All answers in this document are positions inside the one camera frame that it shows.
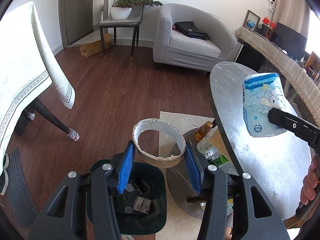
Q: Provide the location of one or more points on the round grey marble coffee table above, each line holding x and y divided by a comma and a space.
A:
279, 163

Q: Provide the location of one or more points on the flat cardboard box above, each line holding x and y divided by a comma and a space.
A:
96, 47

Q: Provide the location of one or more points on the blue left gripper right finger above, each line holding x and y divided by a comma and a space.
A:
192, 168

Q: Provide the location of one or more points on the beige fringed desk cloth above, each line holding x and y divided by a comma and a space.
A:
300, 81

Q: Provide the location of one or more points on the person's right hand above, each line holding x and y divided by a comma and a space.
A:
310, 182

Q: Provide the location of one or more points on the potted green plant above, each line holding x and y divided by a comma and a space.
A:
122, 8

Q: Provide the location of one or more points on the grey fabric armchair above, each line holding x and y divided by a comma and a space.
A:
174, 48

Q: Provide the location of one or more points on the black handbag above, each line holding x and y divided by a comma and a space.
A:
189, 29

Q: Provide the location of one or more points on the black monitor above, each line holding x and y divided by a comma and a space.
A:
289, 40

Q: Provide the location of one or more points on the green drink bottle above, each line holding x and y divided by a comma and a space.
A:
216, 158

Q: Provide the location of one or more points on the grey floor mat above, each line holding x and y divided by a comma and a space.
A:
18, 193

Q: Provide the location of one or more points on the grey dining chair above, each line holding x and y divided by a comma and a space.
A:
133, 20

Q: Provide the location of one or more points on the small blue globe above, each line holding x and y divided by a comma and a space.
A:
250, 25

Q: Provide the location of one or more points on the black table leg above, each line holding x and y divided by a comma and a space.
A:
39, 107

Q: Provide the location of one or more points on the dark green trash bin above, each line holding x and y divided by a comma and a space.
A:
142, 208

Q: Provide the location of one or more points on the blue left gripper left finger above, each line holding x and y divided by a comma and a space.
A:
125, 166

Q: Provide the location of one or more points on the white green shoe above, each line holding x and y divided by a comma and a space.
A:
4, 175

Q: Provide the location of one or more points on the white security camera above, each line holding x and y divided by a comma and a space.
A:
271, 5

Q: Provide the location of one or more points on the wooden shelf box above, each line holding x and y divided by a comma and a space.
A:
312, 68

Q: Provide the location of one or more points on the grey door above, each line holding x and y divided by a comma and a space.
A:
75, 19

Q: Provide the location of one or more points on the beige rug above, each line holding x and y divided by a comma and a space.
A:
182, 222

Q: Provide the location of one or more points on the brown tape roll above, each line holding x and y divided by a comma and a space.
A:
172, 144

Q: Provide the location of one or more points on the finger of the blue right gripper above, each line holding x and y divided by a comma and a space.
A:
300, 127

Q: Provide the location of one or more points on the yellow liquid bottle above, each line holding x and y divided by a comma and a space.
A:
203, 131

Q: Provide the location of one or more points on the blue tissue pack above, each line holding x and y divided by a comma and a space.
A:
260, 93

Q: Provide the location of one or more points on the pale green tablecloth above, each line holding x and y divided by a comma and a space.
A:
28, 68

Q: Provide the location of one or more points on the wooden picture frame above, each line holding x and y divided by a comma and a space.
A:
251, 16

